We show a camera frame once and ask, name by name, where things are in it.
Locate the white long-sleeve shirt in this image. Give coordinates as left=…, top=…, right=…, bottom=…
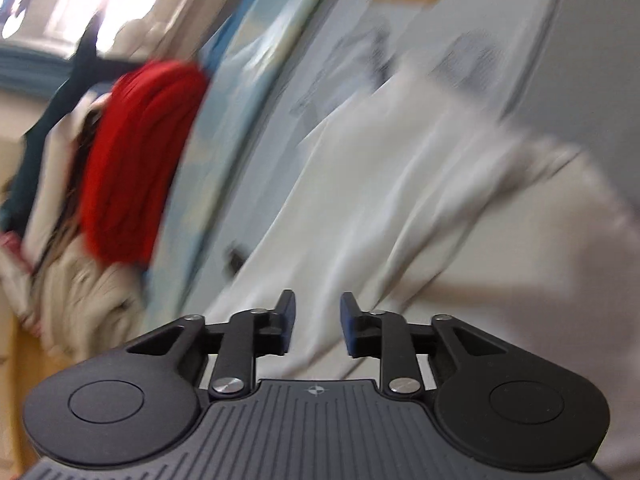
left=205, top=66, right=639, bottom=479

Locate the cream folded blanket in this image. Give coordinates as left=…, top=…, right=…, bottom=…
left=1, top=93, right=144, bottom=362

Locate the red folded blanket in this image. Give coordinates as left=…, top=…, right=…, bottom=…
left=79, top=61, right=208, bottom=266

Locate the dark teal garment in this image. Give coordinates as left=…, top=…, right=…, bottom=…
left=1, top=11, right=141, bottom=236

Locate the light blue folded mat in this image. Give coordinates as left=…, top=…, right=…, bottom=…
left=143, top=0, right=322, bottom=330

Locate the grey patterned bed sheet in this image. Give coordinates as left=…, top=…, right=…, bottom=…
left=184, top=0, right=639, bottom=313

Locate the wooden bed frame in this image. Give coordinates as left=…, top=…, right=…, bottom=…
left=1, top=290, right=70, bottom=479

